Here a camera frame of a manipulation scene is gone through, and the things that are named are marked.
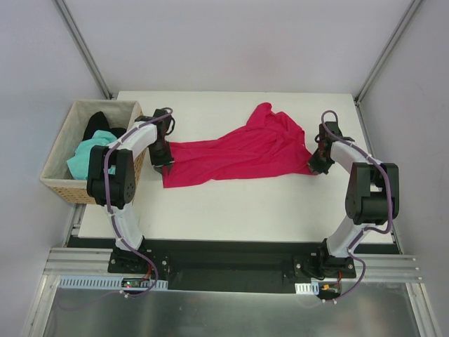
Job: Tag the right aluminium frame post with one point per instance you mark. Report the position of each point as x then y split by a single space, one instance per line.
407 17

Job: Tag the pink t shirt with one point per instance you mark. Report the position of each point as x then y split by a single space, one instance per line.
270 144

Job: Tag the teal t shirt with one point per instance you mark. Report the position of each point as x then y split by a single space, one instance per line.
78 164

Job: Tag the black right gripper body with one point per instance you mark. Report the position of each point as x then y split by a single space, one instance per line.
316 165

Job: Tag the black t shirt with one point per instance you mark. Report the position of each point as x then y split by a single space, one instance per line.
99 122

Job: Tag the wicker laundry basket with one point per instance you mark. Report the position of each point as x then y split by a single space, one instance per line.
55 174

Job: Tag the aluminium frame post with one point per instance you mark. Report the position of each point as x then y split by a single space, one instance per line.
407 17
82 47

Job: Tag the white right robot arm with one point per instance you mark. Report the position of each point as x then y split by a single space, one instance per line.
372 198

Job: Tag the white cable duct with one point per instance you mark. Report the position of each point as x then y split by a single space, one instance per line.
307 288
110 283

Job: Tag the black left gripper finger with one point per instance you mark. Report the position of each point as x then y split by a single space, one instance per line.
166 168
158 170

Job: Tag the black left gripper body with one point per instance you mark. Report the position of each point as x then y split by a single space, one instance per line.
161 160

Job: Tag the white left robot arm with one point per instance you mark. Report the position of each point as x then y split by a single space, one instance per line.
111 179

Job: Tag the left aluminium frame post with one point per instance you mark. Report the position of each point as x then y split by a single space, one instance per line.
82 47

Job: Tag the left white cable duct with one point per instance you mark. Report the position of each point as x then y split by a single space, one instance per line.
110 283

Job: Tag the right white cable duct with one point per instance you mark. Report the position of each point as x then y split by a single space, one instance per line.
307 288

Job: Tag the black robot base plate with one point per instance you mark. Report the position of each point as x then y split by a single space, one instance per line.
250 267

